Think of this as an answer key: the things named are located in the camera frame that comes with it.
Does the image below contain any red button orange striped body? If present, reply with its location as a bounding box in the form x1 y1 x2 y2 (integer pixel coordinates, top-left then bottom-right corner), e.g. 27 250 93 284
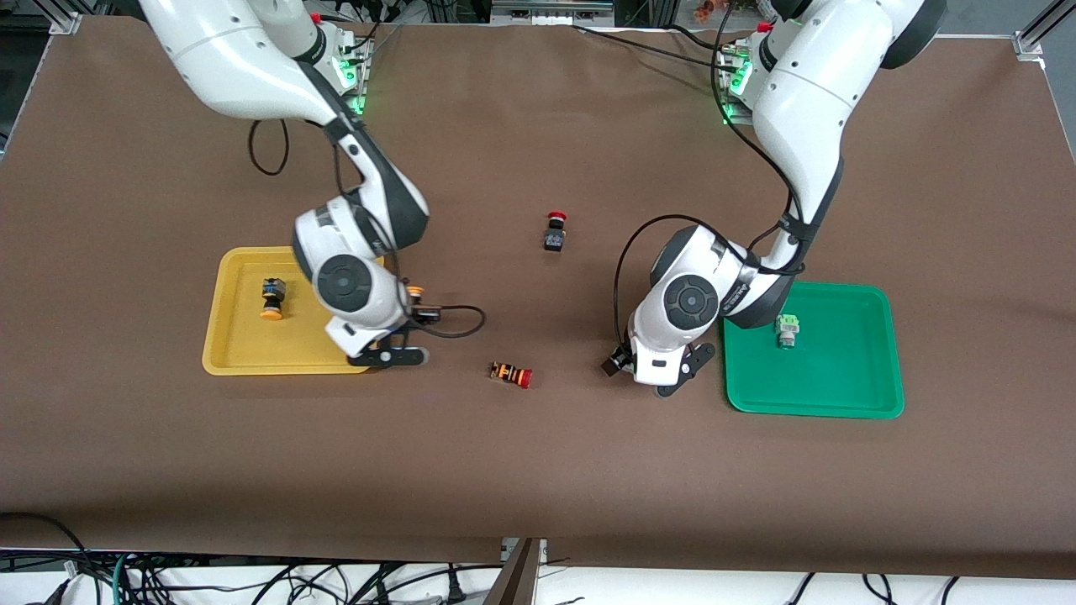
490 360 534 390

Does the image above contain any brown table cover mat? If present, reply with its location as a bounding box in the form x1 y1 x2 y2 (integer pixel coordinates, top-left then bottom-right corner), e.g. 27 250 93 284
0 17 1076 581

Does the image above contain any yellow plastic tray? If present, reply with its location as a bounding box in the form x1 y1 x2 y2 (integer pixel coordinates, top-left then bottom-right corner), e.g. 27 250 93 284
202 245 386 376

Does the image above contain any green plastic tray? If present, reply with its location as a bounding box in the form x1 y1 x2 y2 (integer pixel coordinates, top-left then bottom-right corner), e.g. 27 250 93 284
721 281 906 419

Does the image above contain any brown table leg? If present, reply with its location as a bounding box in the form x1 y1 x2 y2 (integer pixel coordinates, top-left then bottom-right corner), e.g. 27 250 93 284
483 538 543 605

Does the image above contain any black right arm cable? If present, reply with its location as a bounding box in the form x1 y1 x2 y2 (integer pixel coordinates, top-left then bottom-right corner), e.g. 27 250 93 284
247 118 488 339

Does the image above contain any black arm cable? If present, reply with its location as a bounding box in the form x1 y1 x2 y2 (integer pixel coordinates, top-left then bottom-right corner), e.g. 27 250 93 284
247 118 488 339
612 0 812 354

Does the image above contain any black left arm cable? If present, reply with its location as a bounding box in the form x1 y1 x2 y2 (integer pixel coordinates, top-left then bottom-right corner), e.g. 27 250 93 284
612 0 812 354

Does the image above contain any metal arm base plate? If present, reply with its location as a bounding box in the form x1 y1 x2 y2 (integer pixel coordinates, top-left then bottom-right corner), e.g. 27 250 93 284
336 38 372 117
719 46 762 129

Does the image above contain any long thin black cable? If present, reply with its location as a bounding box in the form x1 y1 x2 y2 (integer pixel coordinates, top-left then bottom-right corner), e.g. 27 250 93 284
572 23 728 64

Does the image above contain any silver aluminium rail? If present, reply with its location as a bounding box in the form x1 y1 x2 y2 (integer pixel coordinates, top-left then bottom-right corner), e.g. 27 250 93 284
492 0 616 26

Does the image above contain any short thin black cable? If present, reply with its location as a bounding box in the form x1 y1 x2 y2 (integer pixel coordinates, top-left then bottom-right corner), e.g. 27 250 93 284
667 24 742 51

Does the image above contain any black arched cable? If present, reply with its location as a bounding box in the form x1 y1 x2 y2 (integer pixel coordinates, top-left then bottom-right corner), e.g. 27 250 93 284
0 511 89 589

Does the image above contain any aluminium frame profile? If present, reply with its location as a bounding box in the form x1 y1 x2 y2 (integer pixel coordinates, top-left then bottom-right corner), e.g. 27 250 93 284
1013 0 1076 61

